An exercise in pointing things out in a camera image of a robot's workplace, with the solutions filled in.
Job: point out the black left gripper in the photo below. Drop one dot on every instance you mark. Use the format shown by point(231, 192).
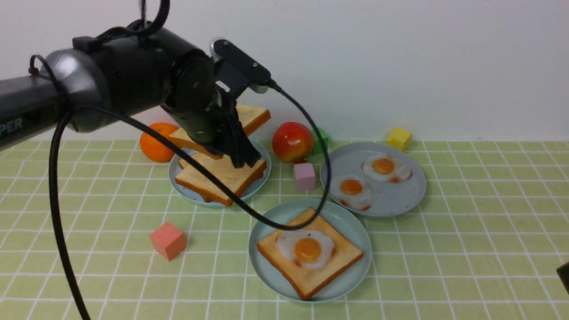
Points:
point(207, 116)

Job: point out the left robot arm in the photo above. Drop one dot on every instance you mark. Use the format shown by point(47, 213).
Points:
point(130, 75)

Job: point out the yellow cube block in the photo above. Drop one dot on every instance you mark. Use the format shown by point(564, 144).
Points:
point(400, 139)

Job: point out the fried egg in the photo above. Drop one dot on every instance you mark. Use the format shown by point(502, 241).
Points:
point(385, 168)
point(306, 248)
point(352, 192)

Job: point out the grey-blue egg plate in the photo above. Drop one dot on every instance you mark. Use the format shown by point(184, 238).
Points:
point(388, 199)

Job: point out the toast slice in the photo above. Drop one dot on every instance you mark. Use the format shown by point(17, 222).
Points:
point(323, 261)
point(251, 118)
point(206, 199)
point(236, 179)

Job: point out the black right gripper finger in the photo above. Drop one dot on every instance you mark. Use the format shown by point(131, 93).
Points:
point(563, 274)

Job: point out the pink cube block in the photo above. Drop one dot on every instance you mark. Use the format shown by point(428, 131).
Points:
point(304, 176)

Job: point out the salmon red cube block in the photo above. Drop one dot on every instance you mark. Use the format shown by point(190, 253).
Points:
point(168, 241)

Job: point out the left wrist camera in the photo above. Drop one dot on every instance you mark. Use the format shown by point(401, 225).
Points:
point(235, 71)

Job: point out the blue bread plate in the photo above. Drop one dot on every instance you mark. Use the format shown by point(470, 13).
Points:
point(175, 169)

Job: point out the red yellow apple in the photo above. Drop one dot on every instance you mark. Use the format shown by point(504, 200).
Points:
point(292, 142)

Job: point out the orange fruit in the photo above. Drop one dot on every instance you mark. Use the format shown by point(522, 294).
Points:
point(152, 148)

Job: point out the green checkered tablecloth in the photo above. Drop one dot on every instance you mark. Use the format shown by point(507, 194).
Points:
point(484, 243)

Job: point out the green cube block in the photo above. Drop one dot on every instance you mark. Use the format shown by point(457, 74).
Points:
point(321, 141)

